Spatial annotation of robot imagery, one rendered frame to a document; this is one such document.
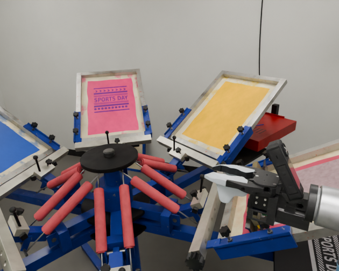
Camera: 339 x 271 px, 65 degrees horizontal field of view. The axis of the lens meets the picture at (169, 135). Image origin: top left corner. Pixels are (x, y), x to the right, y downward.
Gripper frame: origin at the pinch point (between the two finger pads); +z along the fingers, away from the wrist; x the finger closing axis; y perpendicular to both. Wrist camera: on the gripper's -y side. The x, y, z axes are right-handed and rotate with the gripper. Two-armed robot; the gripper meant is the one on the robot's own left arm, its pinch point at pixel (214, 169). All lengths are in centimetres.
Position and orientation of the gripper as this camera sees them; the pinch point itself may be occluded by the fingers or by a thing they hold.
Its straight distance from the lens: 59.7
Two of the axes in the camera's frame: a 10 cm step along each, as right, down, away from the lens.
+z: -8.7, -1.6, 4.6
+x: 4.9, -2.4, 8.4
